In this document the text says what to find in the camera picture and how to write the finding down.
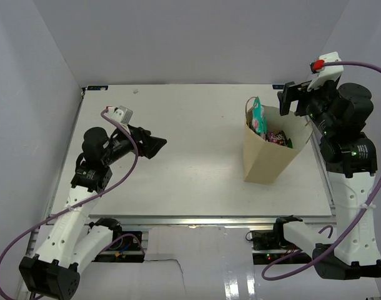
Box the dark blue purple snack bag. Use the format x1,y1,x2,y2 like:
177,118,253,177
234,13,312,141
259,132,267,141

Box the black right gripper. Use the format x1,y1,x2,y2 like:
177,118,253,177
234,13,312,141
278,77,340,136

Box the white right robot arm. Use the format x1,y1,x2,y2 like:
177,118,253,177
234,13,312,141
272,80,381,280

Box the brown paper bag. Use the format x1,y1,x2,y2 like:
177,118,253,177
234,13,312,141
243,96,312,184

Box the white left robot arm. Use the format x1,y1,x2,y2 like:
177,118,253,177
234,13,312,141
19,126,167,299

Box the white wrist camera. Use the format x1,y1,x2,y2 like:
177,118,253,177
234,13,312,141
106,106,133,132
307,51,344,92

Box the black xdof label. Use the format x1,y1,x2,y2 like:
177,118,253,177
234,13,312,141
272,84,285,90
86,85,109,91

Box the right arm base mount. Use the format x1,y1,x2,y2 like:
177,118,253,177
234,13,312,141
245,231,299,265

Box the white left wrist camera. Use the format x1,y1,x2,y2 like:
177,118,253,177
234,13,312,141
106,106,133,132

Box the small purple candy packet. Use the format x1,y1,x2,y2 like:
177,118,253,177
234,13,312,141
266,131,288,147

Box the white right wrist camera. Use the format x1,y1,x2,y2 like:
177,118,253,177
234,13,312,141
307,51,344,92

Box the green Fox's candy bag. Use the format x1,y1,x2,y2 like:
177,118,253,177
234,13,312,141
287,139,293,149

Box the right black XDOF label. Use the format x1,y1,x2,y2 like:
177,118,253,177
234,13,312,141
272,84,285,90

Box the teal white snack packet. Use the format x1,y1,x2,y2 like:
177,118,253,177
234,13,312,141
249,97,267,136

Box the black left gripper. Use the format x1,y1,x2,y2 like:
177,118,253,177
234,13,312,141
102,122,166,166

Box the left black XDOF label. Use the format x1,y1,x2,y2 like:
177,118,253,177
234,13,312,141
86,85,109,91

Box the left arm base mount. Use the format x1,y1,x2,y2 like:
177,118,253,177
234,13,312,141
94,231,144,263

